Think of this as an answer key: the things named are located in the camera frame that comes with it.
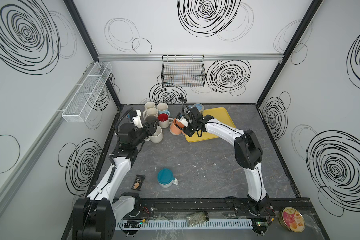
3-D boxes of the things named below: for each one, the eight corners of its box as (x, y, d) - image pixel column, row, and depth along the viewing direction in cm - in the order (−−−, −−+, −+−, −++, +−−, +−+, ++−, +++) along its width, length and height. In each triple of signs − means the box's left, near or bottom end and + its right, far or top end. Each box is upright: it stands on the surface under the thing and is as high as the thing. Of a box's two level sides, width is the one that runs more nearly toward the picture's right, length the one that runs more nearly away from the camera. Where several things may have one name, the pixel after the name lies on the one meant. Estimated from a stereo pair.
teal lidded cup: (158, 188, 82) (156, 183, 75) (159, 174, 87) (158, 168, 80) (178, 188, 82) (177, 183, 75) (178, 174, 87) (178, 168, 80)
